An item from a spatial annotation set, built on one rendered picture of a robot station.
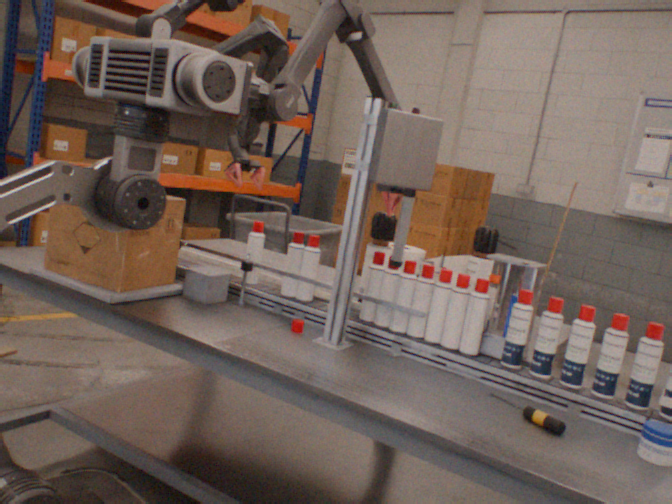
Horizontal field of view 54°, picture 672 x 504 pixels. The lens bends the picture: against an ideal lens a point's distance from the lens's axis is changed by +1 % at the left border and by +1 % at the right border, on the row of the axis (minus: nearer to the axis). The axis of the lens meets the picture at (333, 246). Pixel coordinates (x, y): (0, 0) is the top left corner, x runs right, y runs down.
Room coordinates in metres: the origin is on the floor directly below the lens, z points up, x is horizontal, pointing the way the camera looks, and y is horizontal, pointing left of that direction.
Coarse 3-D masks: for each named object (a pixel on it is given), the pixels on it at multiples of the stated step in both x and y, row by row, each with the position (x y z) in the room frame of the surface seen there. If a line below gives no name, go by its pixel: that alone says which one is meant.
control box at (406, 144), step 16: (384, 112) 1.71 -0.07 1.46; (400, 112) 1.71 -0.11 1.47; (384, 128) 1.70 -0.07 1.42; (400, 128) 1.71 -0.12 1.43; (416, 128) 1.73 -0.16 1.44; (432, 128) 1.75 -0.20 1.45; (384, 144) 1.69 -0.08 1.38; (400, 144) 1.71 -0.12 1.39; (416, 144) 1.73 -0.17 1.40; (432, 144) 1.75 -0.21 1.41; (384, 160) 1.70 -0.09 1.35; (400, 160) 1.72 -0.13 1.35; (416, 160) 1.74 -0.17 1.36; (432, 160) 1.76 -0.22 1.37; (384, 176) 1.70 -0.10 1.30; (400, 176) 1.72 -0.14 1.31; (416, 176) 1.74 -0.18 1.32; (432, 176) 1.76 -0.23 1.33
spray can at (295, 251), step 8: (296, 232) 1.99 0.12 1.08; (296, 240) 1.99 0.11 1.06; (288, 248) 2.00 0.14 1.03; (296, 248) 1.98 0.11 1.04; (288, 256) 1.99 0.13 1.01; (296, 256) 1.98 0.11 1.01; (288, 264) 1.98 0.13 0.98; (296, 264) 1.98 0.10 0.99; (296, 272) 1.98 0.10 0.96; (288, 280) 1.98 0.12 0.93; (296, 280) 1.99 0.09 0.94; (288, 288) 1.98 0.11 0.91; (296, 288) 1.99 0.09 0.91; (288, 296) 1.98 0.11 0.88
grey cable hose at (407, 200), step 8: (408, 192) 1.72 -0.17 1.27; (408, 200) 1.72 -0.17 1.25; (408, 208) 1.72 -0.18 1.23; (400, 216) 1.73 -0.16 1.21; (408, 216) 1.72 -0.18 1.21; (400, 224) 1.72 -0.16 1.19; (408, 224) 1.73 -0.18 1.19; (400, 232) 1.72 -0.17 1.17; (400, 240) 1.72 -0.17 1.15; (400, 248) 1.72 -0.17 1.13; (392, 256) 1.73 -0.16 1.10; (400, 256) 1.72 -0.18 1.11; (392, 264) 1.72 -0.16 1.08; (400, 264) 1.72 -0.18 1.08
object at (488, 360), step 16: (256, 288) 2.03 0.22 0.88; (272, 288) 2.07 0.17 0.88; (304, 304) 1.93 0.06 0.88; (320, 304) 1.97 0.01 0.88; (352, 320) 1.85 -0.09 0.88; (400, 336) 1.77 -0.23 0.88; (448, 352) 1.70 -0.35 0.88; (496, 368) 1.63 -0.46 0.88; (528, 368) 1.68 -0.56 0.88; (624, 400) 1.55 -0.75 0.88
